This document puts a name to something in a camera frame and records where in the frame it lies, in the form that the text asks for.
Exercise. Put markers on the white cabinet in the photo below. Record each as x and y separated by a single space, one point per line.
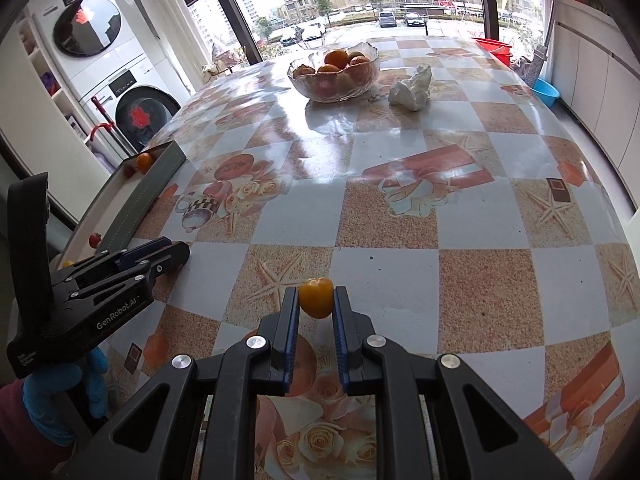
597 74

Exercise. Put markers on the lower washing machine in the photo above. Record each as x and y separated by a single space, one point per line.
138 102

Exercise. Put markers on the orange in bowl top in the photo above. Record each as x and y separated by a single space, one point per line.
338 58

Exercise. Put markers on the red plastic basin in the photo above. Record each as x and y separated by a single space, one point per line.
500 50

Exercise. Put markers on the glass fruit bowl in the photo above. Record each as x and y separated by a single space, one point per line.
328 84

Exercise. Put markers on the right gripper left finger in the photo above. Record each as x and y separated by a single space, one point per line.
197 418

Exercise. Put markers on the blue gloved left hand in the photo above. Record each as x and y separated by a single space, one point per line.
49 396

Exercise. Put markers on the crumpled white tissue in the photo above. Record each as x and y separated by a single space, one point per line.
413 93

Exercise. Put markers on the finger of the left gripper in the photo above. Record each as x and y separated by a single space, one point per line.
131 257
166 261

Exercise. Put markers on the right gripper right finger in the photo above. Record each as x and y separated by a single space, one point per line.
434 418

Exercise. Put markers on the small yellow tomato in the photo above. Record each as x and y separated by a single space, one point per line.
315 297

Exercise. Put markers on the orange in bowl left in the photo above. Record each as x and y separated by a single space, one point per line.
303 70

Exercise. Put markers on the red handled mop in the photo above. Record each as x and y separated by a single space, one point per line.
107 129

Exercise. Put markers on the orange tangerine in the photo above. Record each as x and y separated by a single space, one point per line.
144 162

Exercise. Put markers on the upper dryer machine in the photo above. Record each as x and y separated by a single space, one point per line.
89 40

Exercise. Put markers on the small red tomato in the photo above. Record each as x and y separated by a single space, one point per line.
94 240

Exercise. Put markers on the blue plastic basin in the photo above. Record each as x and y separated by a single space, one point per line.
546 92

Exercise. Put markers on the grey white tray box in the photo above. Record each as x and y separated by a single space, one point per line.
121 205

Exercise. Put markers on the dark red fruit in tray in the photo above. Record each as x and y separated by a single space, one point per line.
129 171

